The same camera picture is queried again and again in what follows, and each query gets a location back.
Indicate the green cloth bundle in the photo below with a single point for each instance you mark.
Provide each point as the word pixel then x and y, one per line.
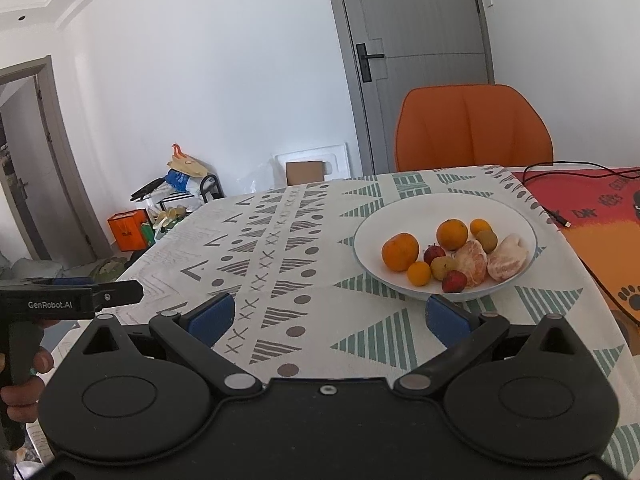
pixel 107 269

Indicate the white plate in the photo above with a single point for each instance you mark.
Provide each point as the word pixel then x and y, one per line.
pixel 400 215

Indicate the peeled pomelo piece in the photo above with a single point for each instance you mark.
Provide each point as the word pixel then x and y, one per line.
pixel 472 262
pixel 507 258

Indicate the small orange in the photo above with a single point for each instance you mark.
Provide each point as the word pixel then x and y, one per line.
pixel 480 226
pixel 419 274

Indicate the orange chair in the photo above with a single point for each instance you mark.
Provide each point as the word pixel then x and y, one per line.
pixel 470 130

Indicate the medium orange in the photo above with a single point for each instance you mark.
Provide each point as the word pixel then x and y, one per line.
pixel 452 234

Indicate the grey side door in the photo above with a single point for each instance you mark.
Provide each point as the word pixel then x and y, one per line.
pixel 45 170

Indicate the person's left hand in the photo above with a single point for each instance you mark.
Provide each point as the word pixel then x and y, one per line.
pixel 25 402

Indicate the orange box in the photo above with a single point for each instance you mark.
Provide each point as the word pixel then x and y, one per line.
pixel 127 230

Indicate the small red fruit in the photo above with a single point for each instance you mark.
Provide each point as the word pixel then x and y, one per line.
pixel 454 282
pixel 433 254

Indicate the cardboard box by wall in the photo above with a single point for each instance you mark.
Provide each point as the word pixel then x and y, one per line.
pixel 305 173

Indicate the red and orange mat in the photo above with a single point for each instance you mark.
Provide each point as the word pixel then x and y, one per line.
pixel 600 220

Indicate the yellow chicken toy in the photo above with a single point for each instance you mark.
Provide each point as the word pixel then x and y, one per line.
pixel 186 162

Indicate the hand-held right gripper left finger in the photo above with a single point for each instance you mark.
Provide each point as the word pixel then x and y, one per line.
pixel 215 316

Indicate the pile of clutter on floor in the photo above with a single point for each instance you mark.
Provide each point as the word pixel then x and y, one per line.
pixel 175 195

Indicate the brownish green round fruit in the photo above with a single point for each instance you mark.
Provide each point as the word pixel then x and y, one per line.
pixel 486 241

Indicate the white styrofoam packaging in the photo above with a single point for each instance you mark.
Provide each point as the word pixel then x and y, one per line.
pixel 335 160

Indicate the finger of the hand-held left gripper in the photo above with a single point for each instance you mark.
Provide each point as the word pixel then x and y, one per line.
pixel 75 281
pixel 120 294

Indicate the yellow green round fruit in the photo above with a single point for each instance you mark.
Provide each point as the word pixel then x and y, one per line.
pixel 441 267

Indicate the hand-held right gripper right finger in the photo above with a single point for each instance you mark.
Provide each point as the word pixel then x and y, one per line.
pixel 447 319

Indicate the large orange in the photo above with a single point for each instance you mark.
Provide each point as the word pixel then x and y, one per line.
pixel 400 252

